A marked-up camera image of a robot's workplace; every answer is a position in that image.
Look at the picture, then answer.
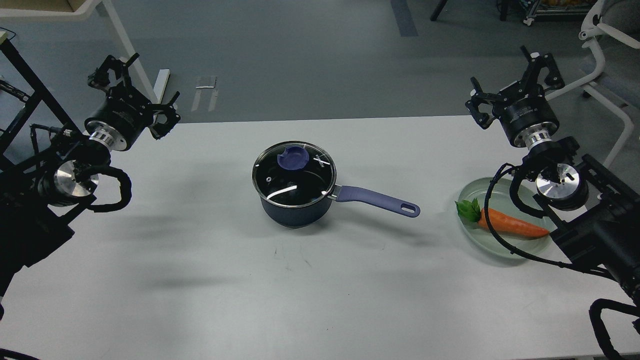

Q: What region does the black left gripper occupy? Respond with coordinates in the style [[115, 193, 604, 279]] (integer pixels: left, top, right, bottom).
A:
[[84, 53, 182, 152]]

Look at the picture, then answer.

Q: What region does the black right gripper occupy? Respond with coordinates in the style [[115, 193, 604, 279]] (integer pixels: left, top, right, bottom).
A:
[[465, 45, 566, 149]]

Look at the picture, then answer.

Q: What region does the glass pot lid blue knob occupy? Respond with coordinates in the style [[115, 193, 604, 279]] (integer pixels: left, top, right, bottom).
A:
[[252, 141, 337, 209]]

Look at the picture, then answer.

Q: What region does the dark blue saucepan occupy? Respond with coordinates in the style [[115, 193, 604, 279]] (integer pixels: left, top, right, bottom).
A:
[[251, 140, 421, 228]]

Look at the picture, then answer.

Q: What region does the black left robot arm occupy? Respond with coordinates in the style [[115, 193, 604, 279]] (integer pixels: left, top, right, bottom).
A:
[[0, 53, 181, 296]]

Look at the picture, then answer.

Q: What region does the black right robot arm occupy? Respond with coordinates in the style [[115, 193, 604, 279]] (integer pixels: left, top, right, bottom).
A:
[[465, 47, 640, 306]]

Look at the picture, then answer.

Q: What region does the black metal rack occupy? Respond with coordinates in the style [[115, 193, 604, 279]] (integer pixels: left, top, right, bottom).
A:
[[1, 30, 82, 171]]

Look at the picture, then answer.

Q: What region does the wheeled cart base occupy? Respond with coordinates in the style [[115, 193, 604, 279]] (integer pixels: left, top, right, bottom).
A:
[[430, 0, 598, 27]]

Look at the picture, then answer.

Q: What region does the pale green glass plate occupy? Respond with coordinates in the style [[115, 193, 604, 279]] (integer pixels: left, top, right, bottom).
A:
[[454, 177, 555, 259]]

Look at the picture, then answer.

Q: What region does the orange toy carrot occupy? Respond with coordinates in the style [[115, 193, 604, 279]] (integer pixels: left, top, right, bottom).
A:
[[454, 198, 550, 240]]

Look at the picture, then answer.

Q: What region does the white office chair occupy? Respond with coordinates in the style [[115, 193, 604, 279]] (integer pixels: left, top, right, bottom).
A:
[[545, 0, 640, 167]]

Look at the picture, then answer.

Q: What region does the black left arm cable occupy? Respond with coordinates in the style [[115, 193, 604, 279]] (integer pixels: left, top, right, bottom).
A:
[[75, 165, 133, 213]]

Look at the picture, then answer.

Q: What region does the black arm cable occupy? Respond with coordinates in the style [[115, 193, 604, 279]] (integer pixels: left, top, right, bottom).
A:
[[483, 162, 616, 278], [75, 165, 133, 213]]

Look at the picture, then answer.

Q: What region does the white table frame leg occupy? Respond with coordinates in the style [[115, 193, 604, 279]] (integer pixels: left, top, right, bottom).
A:
[[0, 0, 171, 105]]

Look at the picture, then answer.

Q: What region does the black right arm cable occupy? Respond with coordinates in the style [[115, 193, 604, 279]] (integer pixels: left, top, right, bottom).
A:
[[483, 162, 616, 278]]

